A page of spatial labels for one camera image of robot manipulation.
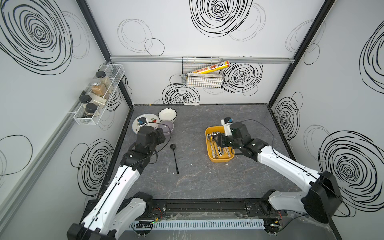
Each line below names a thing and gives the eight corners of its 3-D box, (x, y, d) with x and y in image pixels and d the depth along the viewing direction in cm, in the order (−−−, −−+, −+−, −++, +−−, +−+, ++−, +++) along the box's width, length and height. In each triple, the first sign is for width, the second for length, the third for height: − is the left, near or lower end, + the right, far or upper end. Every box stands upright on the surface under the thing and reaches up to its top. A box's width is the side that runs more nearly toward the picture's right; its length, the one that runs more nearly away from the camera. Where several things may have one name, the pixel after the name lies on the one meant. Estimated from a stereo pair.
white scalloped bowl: (158, 123, 111) (157, 119, 108) (160, 111, 119) (159, 107, 116) (176, 123, 111) (175, 119, 108) (177, 111, 119) (176, 107, 116)
